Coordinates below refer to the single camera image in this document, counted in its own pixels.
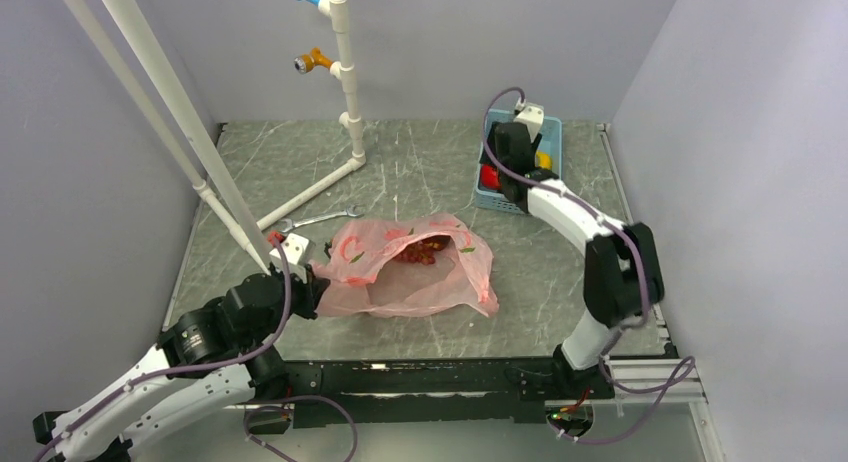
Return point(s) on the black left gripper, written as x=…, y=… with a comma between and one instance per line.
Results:
x=312, y=292

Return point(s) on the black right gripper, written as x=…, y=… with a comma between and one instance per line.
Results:
x=492, y=142

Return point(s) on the large red fake apple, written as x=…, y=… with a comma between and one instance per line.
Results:
x=489, y=178

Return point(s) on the pink plastic bag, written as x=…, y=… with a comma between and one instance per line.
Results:
x=364, y=278

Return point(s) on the red fake grape bunch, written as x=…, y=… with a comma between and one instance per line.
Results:
x=423, y=251

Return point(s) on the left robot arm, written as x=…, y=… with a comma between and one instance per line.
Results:
x=219, y=354

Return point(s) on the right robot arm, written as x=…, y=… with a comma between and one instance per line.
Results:
x=622, y=277

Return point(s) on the yellow fake banana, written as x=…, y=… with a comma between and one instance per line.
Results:
x=543, y=161

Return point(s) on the light blue plastic basket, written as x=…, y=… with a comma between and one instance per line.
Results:
x=550, y=143

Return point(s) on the white diagonal support pole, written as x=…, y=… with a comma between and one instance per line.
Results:
x=217, y=188

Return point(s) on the silver open-end wrench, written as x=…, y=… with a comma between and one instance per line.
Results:
x=288, y=225

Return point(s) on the orange hook on pipe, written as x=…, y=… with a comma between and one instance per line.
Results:
x=307, y=62

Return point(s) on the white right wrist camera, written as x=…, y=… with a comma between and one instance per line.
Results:
x=531, y=116

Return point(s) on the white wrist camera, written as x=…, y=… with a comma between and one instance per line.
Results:
x=531, y=116
x=298, y=251

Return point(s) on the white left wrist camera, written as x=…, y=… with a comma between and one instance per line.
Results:
x=298, y=251

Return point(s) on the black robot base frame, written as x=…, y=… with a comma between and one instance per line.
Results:
x=520, y=389

